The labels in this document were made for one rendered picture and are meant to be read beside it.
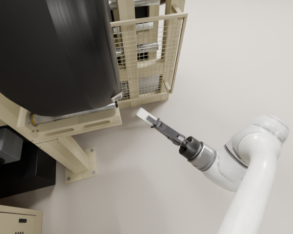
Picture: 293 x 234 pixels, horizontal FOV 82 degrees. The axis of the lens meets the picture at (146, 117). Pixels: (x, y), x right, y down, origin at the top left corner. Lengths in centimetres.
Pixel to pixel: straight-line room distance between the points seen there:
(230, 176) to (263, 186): 20
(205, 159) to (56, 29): 52
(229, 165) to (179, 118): 124
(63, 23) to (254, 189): 50
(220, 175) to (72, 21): 58
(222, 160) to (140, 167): 103
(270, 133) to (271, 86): 196
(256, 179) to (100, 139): 144
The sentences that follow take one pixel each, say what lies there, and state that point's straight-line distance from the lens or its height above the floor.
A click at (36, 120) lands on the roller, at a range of 80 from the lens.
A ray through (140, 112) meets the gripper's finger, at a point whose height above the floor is 102.
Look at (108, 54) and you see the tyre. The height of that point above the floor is 123.
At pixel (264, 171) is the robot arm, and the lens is 46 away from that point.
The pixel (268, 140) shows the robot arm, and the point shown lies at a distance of 56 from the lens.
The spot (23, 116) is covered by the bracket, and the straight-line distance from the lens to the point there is 79.
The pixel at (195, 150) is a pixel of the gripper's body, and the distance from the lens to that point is 58.
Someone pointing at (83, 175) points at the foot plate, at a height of 1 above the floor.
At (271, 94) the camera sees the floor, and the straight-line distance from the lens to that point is 243.
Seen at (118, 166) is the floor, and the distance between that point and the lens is 156.
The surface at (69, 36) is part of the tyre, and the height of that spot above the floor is 129.
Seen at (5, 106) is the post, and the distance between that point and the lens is 87.
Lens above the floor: 148
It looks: 57 degrees down
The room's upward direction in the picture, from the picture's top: straight up
